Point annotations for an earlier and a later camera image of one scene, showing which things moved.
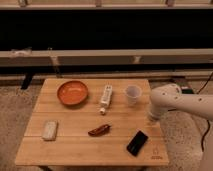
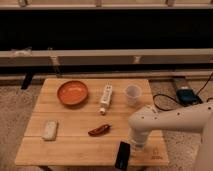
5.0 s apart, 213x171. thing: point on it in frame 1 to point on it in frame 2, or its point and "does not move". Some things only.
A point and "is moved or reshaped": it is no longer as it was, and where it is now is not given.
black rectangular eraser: [137, 143] is moved or reshaped
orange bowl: [72, 92] does not move
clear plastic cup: [133, 92] does not move
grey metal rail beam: [146, 56] does not move
